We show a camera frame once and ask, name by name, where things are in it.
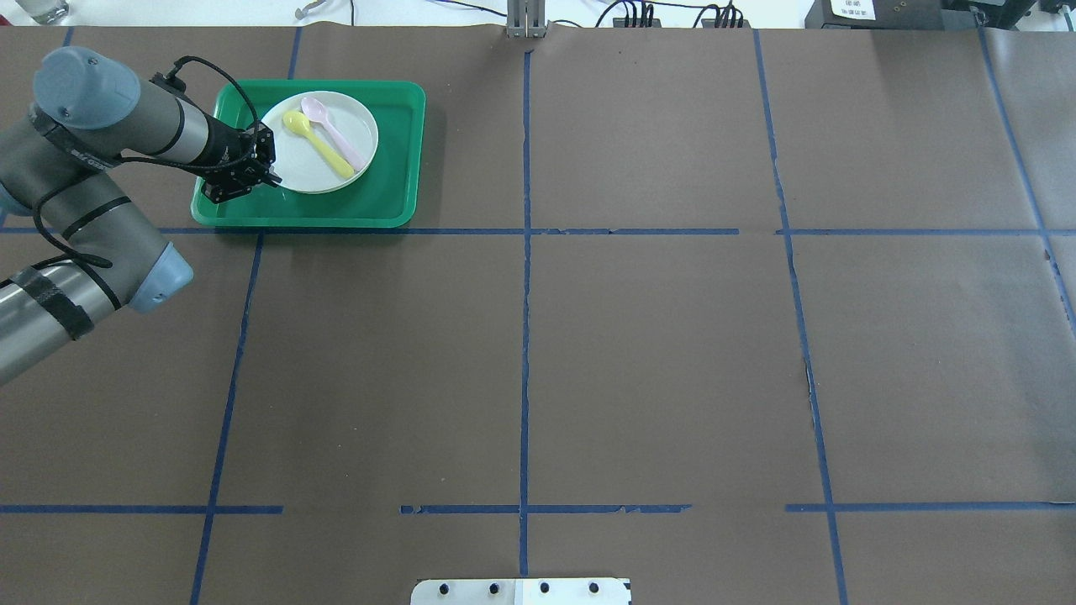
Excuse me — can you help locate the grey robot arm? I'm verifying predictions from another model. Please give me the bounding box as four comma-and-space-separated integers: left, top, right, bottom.
1, 46, 281, 383

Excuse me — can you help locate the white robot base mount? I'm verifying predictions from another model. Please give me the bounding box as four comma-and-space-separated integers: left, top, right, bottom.
409, 577, 633, 604

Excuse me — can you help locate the black equipment box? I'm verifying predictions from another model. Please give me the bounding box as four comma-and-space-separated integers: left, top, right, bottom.
804, 1, 978, 31

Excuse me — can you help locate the black cable bundle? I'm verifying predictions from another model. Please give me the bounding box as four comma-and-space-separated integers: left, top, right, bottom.
595, 0, 751, 29

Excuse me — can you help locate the yellow plastic spoon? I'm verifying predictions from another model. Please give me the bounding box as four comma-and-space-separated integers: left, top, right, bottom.
282, 110, 355, 179

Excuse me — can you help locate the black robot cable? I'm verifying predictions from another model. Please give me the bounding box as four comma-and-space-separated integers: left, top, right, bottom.
32, 55, 261, 270

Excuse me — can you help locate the pink plastic spoon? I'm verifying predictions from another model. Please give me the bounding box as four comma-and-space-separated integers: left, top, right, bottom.
300, 96, 364, 173

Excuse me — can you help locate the grey metal camera post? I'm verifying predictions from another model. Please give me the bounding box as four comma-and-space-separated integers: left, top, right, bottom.
506, 0, 549, 39

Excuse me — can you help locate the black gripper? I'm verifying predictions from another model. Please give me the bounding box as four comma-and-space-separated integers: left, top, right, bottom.
200, 123, 283, 205

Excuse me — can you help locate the white round plate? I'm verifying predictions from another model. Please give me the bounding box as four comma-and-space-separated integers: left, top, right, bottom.
264, 92, 379, 194

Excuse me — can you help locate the green plastic tray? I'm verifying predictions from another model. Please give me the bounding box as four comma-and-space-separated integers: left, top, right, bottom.
192, 79, 426, 229

